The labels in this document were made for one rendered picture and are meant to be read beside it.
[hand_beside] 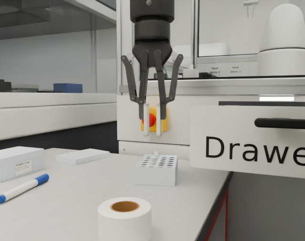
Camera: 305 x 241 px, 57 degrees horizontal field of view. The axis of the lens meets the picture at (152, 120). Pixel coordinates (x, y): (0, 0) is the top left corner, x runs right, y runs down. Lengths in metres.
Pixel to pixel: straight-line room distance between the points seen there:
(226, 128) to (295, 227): 0.45
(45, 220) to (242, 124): 0.34
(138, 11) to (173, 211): 0.37
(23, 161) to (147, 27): 0.41
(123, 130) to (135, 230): 0.57
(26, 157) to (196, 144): 0.41
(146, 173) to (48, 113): 0.65
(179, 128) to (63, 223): 0.48
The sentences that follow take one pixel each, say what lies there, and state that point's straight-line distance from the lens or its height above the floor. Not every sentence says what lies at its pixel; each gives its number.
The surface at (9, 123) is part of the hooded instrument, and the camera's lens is 1.03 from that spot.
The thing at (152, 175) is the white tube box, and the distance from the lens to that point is 0.59.
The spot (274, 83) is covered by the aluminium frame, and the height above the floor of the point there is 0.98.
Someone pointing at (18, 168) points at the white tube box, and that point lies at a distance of 0.71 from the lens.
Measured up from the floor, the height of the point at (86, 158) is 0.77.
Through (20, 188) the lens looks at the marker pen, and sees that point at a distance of 0.59.
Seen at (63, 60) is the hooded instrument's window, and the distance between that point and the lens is 1.26.
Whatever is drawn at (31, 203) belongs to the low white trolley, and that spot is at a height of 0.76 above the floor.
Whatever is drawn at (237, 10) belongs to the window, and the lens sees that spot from 0.84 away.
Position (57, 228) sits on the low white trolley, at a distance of 0.44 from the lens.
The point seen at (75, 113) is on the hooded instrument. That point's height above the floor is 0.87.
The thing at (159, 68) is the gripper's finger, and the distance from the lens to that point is 0.58.
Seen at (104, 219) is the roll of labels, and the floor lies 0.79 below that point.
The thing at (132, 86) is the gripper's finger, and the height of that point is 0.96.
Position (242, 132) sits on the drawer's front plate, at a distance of 0.48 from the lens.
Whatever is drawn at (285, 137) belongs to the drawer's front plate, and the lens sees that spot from 0.48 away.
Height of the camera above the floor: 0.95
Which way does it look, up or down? 5 degrees down
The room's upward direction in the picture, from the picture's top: straight up
